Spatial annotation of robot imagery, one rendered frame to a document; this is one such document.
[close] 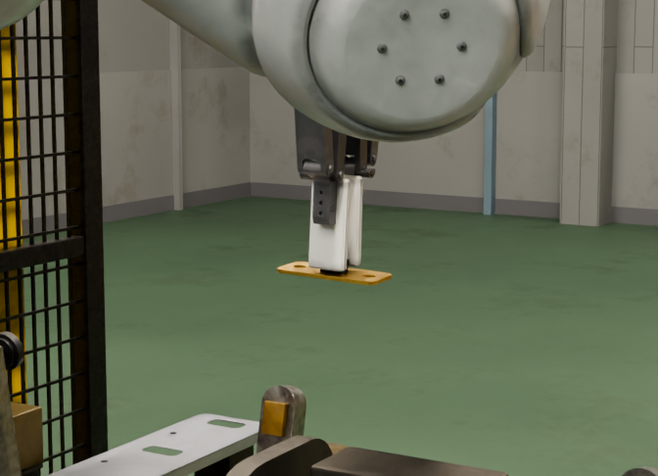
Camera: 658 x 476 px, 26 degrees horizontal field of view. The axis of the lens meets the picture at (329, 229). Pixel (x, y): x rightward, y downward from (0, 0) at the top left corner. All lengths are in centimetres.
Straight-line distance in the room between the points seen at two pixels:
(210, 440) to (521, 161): 950
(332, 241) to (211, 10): 61
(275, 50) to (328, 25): 2
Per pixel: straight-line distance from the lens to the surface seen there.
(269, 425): 131
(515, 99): 1099
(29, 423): 149
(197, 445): 156
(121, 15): 1082
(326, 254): 108
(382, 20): 44
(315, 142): 104
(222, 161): 1187
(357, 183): 109
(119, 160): 1080
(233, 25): 48
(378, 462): 86
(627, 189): 1071
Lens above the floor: 145
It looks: 8 degrees down
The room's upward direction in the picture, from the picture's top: straight up
